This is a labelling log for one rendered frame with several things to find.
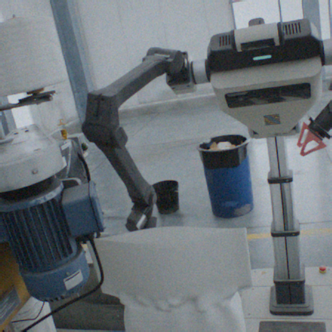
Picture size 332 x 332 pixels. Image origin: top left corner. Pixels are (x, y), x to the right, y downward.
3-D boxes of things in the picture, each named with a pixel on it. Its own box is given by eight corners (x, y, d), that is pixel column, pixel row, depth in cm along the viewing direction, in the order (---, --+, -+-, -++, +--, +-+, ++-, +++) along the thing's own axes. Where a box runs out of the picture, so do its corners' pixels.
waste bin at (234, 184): (259, 194, 375) (250, 130, 355) (258, 218, 328) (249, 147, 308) (211, 198, 389) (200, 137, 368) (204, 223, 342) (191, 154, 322)
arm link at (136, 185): (121, 120, 98) (87, 113, 102) (113, 138, 96) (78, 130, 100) (161, 194, 134) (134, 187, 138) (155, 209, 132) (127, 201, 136)
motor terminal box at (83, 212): (107, 223, 91) (95, 178, 88) (110, 241, 82) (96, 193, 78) (73, 231, 90) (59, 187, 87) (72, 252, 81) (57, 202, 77)
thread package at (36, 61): (81, 81, 93) (64, 10, 88) (47, 92, 78) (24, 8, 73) (26, 93, 98) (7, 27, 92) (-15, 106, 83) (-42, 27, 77)
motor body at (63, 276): (102, 268, 93) (73, 173, 85) (75, 308, 79) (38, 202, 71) (50, 268, 97) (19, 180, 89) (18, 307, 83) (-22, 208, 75)
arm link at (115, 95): (108, 99, 91) (75, 94, 94) (114, 148, 98) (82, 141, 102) (182, 46, 123) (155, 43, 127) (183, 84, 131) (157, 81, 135)
